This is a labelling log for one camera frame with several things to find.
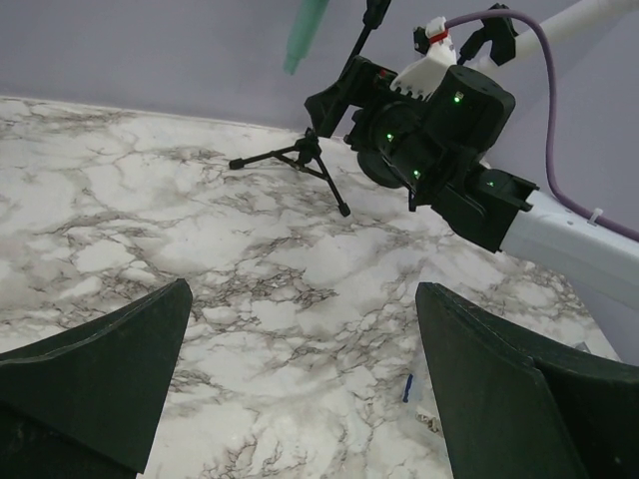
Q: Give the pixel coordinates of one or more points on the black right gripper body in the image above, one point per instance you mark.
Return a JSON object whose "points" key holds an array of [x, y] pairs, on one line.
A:
{"points": [[381, 116]]}

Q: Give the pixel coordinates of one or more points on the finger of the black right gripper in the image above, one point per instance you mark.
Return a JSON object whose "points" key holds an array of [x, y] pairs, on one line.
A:
{"points": [[326, 109]]}

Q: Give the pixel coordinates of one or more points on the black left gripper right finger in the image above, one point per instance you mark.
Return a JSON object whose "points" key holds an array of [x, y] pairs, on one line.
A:
{"points": [[516, 404]]}

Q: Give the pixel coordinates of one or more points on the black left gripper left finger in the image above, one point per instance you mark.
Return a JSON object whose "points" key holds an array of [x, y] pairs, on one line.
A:
{"points": [[86, 402]]}

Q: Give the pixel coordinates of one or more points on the black tripod microphone stand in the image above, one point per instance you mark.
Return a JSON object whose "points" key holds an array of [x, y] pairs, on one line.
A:
{"points": [[305, 154]]}

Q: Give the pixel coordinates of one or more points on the green microphone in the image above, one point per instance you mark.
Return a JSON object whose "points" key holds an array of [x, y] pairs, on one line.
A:
{"points": [[303, 32]]}

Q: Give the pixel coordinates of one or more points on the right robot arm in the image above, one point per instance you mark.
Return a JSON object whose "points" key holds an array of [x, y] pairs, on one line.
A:
{"points": [[430, 130]]}

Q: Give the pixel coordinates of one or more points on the black round-base stand right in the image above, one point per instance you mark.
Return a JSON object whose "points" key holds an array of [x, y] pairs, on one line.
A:
{"points": [[499, 32]]}

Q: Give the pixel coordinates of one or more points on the white microphone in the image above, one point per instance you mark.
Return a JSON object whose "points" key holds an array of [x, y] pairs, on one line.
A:
{"points": [[579, 17]]}

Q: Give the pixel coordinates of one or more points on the clear screw organizer box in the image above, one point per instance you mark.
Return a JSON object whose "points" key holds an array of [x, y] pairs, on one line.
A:
{"points": [[419, 417]]}

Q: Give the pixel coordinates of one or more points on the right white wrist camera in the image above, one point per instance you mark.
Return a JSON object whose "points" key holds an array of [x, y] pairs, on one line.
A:
{"points": [[421, 78]]}

